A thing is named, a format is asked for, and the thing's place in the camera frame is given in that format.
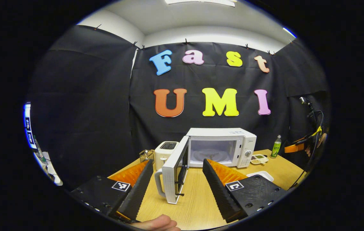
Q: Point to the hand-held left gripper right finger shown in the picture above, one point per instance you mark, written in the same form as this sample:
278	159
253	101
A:
255	194

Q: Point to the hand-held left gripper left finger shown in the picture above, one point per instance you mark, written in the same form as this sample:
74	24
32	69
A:
101	194

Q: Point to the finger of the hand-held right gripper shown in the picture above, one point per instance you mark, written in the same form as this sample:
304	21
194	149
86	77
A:
294	148

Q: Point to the white square plate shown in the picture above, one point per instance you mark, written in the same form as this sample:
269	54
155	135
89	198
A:
262	175

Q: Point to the white microwave oven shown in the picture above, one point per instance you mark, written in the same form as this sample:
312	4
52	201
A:
220	134

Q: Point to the glass microwave turntable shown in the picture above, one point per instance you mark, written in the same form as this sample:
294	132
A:
210	156

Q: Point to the green drink bottle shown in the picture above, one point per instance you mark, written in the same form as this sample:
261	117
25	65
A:
276	149

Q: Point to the white divided dish with beans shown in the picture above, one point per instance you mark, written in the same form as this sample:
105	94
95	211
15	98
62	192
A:
258	158

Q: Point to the white side table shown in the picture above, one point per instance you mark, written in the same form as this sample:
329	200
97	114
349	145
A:
52	170

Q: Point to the cream toaster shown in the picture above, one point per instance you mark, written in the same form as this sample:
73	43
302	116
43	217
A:
164	154

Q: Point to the white panel with blue labels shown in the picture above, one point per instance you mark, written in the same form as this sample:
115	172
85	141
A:
28	128

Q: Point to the long ceiling light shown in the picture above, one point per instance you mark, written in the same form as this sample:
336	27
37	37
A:
201	2

